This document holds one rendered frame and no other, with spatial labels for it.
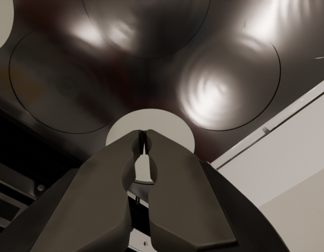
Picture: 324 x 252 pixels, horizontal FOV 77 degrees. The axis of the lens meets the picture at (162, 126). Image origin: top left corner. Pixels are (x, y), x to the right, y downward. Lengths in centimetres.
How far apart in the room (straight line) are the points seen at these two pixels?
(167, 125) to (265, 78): 11
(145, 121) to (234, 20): 12
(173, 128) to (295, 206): 192
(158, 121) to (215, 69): 8
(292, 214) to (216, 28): 205
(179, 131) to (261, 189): 26
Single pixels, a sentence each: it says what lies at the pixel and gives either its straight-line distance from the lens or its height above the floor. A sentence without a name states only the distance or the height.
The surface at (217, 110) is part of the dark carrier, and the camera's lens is 22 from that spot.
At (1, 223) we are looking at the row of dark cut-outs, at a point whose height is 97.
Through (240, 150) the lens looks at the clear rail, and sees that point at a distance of 25.
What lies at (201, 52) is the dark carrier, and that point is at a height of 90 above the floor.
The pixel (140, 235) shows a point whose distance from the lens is 30.
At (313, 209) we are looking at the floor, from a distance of 223.
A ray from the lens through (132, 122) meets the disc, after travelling 21.
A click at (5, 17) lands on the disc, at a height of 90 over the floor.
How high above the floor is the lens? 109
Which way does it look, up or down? 61 degrees down
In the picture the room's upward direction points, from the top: 174 degrees clockwise
